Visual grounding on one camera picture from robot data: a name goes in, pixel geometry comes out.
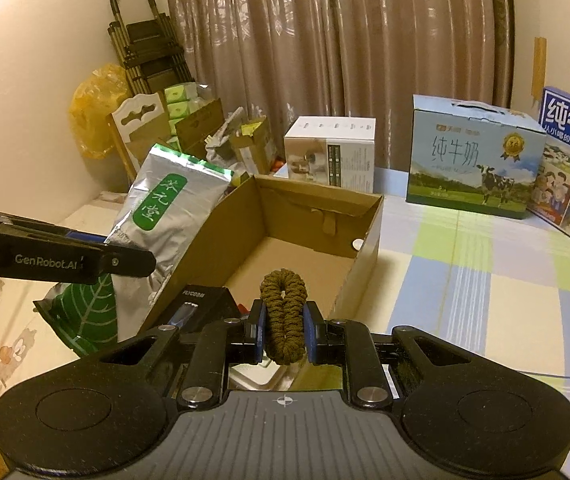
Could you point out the yellow plastic bag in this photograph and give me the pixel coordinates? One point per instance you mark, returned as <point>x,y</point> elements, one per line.
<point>95,115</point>

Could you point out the white appliance box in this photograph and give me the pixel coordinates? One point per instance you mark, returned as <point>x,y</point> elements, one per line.
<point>330,155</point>

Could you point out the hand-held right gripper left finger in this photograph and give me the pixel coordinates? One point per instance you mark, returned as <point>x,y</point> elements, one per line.
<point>261,327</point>

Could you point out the brown patterned curtain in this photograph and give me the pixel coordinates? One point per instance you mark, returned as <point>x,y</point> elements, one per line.
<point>340,35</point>

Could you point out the light blue milk carton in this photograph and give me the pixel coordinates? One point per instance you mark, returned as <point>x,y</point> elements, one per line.
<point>465,160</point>

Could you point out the silver green leaf tea pouch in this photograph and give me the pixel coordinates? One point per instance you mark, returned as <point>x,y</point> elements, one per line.
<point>165,200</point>

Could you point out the green tissue packs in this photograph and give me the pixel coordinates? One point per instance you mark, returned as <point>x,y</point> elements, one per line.
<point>185,105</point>

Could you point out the small brown cardboard box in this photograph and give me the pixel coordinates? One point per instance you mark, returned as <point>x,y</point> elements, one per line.
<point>252,145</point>

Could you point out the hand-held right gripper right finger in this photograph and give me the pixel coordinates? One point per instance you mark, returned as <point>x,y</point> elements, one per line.
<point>309,330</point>

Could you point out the folded black step ladder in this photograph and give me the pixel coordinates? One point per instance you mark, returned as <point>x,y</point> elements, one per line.
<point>145,45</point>

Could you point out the black product box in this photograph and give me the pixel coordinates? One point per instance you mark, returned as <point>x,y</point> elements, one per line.
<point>205,305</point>

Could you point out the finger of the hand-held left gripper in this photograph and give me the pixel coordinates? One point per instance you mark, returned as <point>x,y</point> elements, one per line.
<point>125,262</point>

